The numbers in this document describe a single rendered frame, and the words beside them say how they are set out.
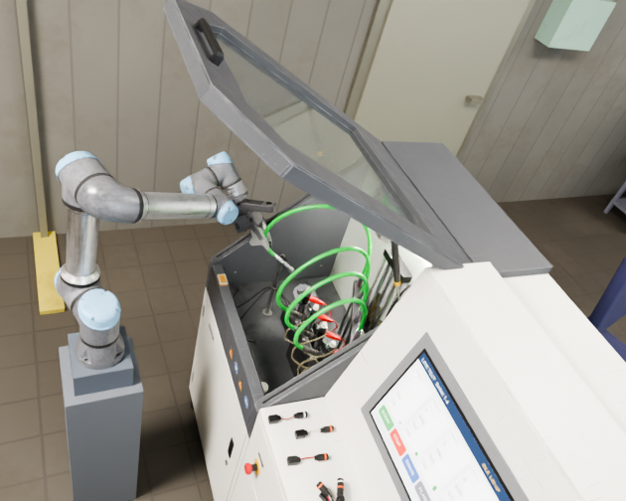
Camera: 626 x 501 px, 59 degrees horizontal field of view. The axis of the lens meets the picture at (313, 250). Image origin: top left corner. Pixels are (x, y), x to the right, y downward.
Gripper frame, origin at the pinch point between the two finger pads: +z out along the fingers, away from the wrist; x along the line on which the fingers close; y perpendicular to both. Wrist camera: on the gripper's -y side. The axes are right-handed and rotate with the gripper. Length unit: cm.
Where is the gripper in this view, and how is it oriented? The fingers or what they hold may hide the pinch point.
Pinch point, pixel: (269, 245)
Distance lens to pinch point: 192.3
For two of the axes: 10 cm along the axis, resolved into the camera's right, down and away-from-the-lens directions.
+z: 4.3, 8.6, 2.8
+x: -2.2, 4.0, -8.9
